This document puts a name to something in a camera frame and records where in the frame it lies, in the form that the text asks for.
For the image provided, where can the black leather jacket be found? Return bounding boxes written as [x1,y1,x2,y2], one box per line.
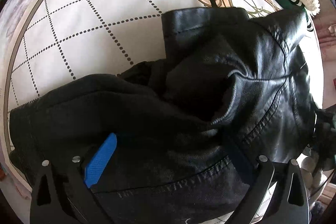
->
[9,8,315,223]

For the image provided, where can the white quilted floral mat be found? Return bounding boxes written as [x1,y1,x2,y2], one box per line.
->
[0,0,324,224]

